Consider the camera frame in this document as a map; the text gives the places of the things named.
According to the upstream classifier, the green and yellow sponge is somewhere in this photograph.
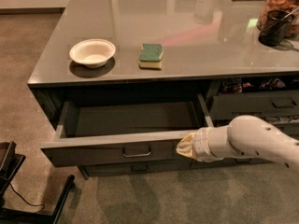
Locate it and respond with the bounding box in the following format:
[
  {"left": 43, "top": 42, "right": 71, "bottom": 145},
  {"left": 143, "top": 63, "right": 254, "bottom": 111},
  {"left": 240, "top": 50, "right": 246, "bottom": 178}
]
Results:
[{"left": 139, "top": 44, "right": 164, "bottom": 69}]

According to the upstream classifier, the black mesh cup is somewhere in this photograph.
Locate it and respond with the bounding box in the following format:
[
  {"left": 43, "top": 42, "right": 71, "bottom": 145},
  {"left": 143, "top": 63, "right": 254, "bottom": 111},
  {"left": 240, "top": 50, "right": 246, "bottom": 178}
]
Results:
[{"left": 258, "top": 10, "right": 294, "bottom": 47}]

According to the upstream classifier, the black cable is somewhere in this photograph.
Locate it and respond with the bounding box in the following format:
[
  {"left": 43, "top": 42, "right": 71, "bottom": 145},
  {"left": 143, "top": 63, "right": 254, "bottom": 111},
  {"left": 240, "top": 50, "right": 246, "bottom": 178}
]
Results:
[{"left": 0, "top": 175, "right": 46, "bottom": 213}]

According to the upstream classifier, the right upper snack drawer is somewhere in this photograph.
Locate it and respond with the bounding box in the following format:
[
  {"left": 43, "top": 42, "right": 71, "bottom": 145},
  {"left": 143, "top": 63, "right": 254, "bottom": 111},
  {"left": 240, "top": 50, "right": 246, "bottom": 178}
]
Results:
[{"left": 209, "top": 76, "right": 299, "bottom": 120}]

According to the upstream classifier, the white paper bowl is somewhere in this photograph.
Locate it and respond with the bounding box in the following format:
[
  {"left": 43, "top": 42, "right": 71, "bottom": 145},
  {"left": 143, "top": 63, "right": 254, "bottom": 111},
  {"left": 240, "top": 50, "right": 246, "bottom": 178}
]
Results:
[{"left": 69, "top": 39, "right": 116, "bottom": 68}]

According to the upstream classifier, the lower left grey drawer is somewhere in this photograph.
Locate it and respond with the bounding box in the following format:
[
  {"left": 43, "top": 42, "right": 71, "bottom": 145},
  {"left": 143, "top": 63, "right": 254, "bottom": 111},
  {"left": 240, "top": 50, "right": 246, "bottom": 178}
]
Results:
[{"left": 78, "top": 158, "right": 192, "bottom": 179}]

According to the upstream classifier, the grey top drawer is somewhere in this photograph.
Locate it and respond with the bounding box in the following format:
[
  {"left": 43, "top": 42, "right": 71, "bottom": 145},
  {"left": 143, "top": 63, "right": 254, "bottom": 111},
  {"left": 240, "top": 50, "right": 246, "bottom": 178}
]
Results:
[{"left": 41, "top": 93, "right": 210, "bottom": 167}]

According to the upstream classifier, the glass jar of nuts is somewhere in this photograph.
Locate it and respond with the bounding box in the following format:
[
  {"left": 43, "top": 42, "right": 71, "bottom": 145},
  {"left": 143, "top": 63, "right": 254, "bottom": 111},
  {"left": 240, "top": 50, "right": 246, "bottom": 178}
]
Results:
[{"left": 257, "top": 0, "right": 299, "bottom": 38}]

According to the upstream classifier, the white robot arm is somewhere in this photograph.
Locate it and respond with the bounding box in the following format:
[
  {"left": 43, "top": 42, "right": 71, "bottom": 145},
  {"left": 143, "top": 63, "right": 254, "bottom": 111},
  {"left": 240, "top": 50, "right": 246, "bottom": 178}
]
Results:
[{"left": 176, "top": 115, "right": 299, "bottom": 173}]

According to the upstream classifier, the right bottom grey drawer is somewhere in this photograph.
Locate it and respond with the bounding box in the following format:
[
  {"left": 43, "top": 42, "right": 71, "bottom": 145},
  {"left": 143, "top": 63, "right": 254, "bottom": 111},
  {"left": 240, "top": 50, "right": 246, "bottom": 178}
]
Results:
[{"left": 191, "top": 158, "right": 268, "bottom": 169}]

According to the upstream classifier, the grey kitchen island cabinet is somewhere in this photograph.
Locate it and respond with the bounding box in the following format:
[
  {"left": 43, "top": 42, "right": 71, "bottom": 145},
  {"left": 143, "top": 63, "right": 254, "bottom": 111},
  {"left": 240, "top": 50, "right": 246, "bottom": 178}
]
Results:
[{"left": 27, "top": 0, "right": 299, "bottom": 180}]

